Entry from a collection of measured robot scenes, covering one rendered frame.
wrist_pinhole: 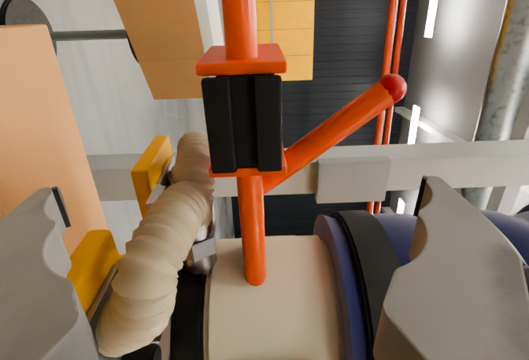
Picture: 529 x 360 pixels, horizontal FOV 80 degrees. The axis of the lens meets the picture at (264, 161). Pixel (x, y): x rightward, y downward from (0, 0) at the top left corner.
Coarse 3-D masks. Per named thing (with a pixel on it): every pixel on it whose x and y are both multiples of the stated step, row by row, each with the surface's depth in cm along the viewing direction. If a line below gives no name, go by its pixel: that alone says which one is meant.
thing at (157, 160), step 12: (156, 144) 39; (168, 144) 42; (144, 156) 36; (156, 156) 37; (168, 156) 41; (132, 168) 34; (144, 168) 34; (156, 168) 36; (168, 168) 39; (132, 180) 34; (144, 180) 34; (156, 180) 36; (144, 192) 35; (144, 204) 35; (144, 216) 36
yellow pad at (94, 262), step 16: (96, 240) 24; (112, 240) 25; (80, 256) 22; (96, 256) 23; (112, 256) 25; (80, 272) 21; (96, 272) 23; (112, 272) 24; (80, 288) 21; (96, 288) 23; (112, 288) 24; (96, 304) 22; (96, 320) 21; (144, 352) 25; (160, 352) 26
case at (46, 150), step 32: (0, 32) 36; (32, 32) 41; (0, 64) 36; (32, 64) 41; (0, 96) 35; (32, 96) 40; (64, 96) 47; (0, 128) 35; (32, 128) 40; (64, 128) 47; (0, 160) 35; (32, 160) 40; (64, 160) 46; (0, 192) 35; (32, 192) 40; (64, 192) 46; (96, 192) 55; (96, 224) 55
